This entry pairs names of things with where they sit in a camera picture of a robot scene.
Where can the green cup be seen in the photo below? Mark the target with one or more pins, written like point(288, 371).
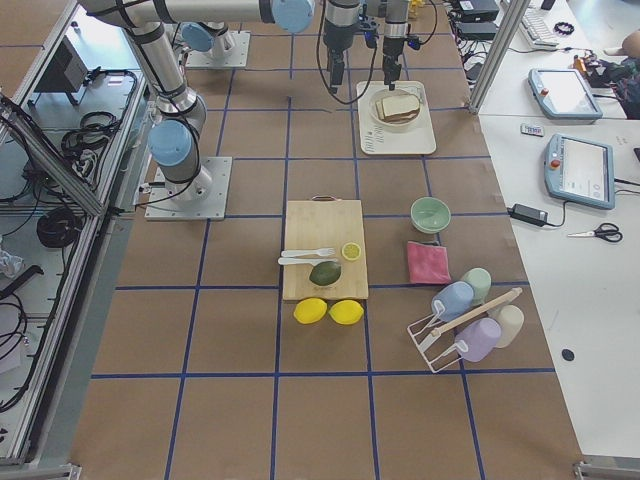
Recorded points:
point(481, 281)

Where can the bread slice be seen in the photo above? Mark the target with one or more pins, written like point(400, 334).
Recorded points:
point(403, 99)
point(402, 114)

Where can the right yellow lemon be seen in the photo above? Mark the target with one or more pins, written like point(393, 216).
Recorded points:
point(346, 312)

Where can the green avocado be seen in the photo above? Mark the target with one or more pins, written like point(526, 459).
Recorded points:
point(325, 273)

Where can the cream bear tray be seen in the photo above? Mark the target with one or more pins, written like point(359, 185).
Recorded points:
point(376, 139)

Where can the small white remote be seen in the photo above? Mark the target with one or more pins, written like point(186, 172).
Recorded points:
point(532, 130)

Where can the white wire cup rack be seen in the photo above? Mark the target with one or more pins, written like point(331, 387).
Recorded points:
point(434, 339)

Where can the purple cup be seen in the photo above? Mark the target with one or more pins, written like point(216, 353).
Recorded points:
point(477, 340)

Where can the white plastic knife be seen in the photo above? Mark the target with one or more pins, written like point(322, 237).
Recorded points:
point(287, 261)

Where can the black handled scissors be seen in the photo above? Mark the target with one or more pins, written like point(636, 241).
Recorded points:
point(606, 231)

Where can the bread slice in plate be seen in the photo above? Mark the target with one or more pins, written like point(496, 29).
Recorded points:
point(402, 114)

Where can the teach pendant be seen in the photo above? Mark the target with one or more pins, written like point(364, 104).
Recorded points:
point(562, 94)
point(580, 170)

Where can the blue cup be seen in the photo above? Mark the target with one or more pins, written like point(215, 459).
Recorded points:
point(452, 301)

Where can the cream round plate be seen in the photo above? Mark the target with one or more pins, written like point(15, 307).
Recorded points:
point(377, 96)

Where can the black power adapter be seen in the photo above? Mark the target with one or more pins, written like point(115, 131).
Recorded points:
point(527, 214)

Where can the green bowl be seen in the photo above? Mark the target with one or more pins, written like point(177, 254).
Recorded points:
point(430, 215)

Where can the wooden cutting board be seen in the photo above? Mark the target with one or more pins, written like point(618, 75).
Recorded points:
point(312, 224)

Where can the near teach pendant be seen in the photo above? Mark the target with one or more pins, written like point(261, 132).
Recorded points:
point(580, 170)

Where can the white keyboard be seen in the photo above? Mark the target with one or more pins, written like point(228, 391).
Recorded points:
point(536, 32)

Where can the far teach pendant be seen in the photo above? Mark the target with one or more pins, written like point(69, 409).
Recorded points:
point(562, 94)

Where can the cream cup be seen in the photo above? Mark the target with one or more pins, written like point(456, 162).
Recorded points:
point(511, 319)

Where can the lemon half slice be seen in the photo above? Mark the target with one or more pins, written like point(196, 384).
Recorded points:
point(351, 251)

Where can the yellow lemon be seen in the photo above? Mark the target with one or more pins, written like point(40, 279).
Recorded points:
point(310, 310)
point(346, 312)

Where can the left yellow lemon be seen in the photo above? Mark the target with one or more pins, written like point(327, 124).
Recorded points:
point(310, 310)

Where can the white plastic fork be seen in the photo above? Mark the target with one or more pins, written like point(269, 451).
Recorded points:
point(298, 253)

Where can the pink cloth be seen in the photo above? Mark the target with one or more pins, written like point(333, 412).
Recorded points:
point(427, 264)

